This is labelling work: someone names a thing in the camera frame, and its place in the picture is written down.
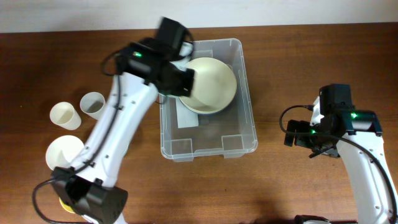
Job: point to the cream white cup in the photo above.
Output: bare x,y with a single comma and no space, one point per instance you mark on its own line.
63,114

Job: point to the clear plastic storage container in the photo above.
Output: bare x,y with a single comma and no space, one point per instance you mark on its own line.
230,132

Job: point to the white paper label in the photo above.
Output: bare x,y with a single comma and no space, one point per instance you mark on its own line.
185,117

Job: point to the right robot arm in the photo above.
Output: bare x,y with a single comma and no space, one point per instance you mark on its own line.
338,130

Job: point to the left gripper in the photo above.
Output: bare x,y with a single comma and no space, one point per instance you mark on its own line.
186,88

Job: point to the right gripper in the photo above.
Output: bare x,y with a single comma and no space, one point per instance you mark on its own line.
329,151

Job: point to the white small bowl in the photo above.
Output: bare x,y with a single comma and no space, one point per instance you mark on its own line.
62,151

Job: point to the cream bowl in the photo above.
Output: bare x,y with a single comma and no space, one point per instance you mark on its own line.
211,84

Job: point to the grey cup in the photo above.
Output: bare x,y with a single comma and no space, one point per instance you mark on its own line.
93,104

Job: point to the yellow small bowl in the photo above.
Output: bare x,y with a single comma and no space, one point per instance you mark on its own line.
65,206

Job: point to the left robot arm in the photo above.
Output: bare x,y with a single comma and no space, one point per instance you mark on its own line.
144,70

